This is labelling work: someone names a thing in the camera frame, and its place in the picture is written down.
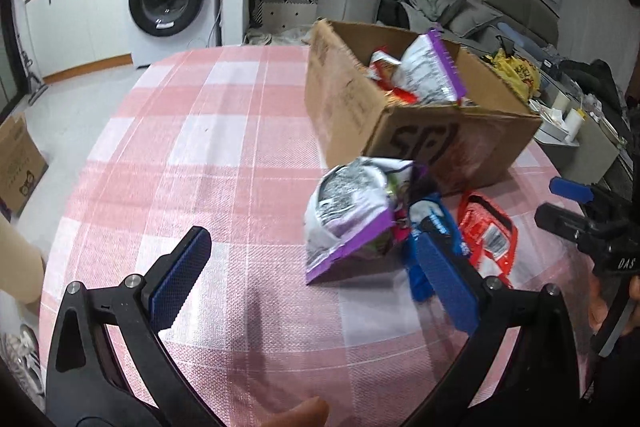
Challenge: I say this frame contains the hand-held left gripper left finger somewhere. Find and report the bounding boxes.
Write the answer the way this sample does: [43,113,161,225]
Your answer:
[45,227,221,427]

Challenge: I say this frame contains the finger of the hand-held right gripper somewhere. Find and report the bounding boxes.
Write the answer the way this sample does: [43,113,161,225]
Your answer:
[549,177,593,205]
[534,203,591,248]

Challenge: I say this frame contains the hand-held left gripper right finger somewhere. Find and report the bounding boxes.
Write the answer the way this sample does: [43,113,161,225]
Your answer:
[415,219,581,427]

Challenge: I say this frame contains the red packet with white label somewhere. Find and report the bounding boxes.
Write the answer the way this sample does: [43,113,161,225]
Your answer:
[457,191,518,288]

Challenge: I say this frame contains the blue cookie packet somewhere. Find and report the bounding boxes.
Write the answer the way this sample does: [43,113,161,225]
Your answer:
[402,194,476,303]

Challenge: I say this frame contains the purple white snack bag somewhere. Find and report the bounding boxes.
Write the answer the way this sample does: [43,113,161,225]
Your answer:
[400,29,468,105]
[305,157,421,284]

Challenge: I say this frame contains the red triangular snack bag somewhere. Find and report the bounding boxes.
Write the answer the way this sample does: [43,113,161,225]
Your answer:
[382,87,420,105]

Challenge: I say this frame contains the brown cardboard box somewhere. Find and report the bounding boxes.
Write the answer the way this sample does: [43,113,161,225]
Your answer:
[305,19,544,192]

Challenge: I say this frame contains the red snack packet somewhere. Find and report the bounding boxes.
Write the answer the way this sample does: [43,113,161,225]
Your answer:
[369,51,403,80]

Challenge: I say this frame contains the person's right hand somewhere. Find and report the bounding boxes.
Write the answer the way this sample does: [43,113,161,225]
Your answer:
[588,277,640,338]

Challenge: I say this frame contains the person's left hand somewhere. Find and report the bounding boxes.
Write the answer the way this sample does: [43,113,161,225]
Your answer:
[260,397,329,427]

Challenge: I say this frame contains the white coffee table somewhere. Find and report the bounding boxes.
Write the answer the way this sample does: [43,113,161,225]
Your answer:
[532,57,626,188]

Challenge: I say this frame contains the white cup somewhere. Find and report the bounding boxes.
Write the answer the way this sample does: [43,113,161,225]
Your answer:
[562,107,587,142]

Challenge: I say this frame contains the white container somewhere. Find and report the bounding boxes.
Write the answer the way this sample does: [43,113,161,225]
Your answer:
[535,99,576,142]

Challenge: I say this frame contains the yellow plastic bag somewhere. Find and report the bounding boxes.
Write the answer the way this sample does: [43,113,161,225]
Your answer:
[482,48,541,100]

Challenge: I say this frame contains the pink checked tablecloth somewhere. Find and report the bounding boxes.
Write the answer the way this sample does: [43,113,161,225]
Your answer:
[40,46,596,427]

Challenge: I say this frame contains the person's leg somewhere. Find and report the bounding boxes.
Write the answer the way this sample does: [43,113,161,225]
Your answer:
[0,216,47,308]

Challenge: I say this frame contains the grey sneaker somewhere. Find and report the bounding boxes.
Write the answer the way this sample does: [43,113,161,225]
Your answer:
[0,322,46,408]

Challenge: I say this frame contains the grey pillow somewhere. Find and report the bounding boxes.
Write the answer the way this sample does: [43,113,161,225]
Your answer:
[445,4,506,40]

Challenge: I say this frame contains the small cardboard box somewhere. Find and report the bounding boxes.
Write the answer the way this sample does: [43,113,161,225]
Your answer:
[0,114,49,215]

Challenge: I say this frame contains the stick vacuum cleaner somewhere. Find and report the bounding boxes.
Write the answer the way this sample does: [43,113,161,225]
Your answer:
[10,7,48,105]

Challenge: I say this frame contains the white lower cabinets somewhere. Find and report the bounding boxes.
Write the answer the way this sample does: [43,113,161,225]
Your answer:
[22,0,133,80]

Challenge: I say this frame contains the black white patterned panel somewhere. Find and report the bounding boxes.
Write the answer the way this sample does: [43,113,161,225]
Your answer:
[248,0,321,32]

